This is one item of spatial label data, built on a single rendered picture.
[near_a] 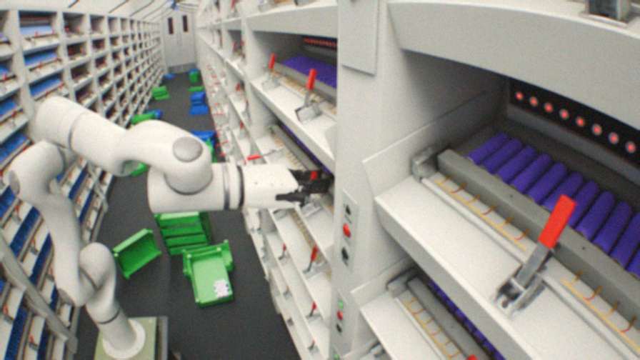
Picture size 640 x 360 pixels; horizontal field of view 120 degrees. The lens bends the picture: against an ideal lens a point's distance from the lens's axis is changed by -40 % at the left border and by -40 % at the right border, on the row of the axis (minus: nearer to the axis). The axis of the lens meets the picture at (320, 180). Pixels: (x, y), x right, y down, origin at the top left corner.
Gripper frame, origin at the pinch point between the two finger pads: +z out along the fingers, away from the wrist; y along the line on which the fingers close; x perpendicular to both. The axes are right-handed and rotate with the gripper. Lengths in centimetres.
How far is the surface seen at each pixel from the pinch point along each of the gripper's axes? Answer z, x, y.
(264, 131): 0.8, -4.8, -44.4
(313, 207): -0.1, -5.4, 1.0
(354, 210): -5.2, 7.9, 22.1
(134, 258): -66, -110, -110
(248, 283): 4, -103, -71
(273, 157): -1.2, -5.9, -25.7
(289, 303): 9, -66, -23
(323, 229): -0.2, -6.7, 6.9
